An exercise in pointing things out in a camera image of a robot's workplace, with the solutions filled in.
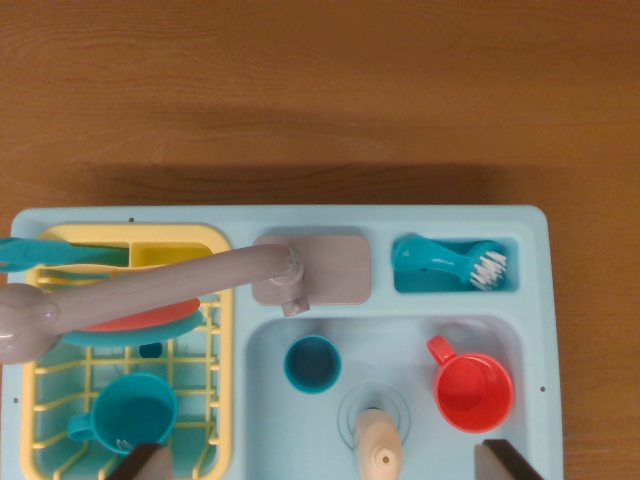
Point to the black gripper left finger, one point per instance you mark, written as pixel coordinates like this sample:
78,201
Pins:
145,465

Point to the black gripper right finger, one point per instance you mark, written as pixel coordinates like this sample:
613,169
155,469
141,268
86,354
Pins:
500,465

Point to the beige toy detergent bottle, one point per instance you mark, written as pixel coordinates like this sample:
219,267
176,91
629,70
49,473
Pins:
377,440

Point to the light blue toy sink unit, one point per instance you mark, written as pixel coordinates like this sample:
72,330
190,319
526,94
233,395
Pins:
385,306

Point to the teal toy mug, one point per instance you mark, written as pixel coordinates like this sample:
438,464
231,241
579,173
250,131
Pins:
130,410

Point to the red toy mug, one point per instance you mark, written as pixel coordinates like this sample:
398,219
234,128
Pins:
472,395

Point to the teal toy plate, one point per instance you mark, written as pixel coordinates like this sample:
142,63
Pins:
125,338

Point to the yellow dish rack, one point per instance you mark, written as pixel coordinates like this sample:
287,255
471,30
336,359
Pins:
227,360

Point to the red toy plate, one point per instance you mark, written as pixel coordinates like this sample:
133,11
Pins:
150,320

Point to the grey toy faucet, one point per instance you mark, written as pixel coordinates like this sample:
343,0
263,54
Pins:
150,287

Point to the teal dish brush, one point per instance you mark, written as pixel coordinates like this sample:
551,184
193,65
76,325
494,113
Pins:
430,257

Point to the teal toy utensil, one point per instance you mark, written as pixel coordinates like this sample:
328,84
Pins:
30,252

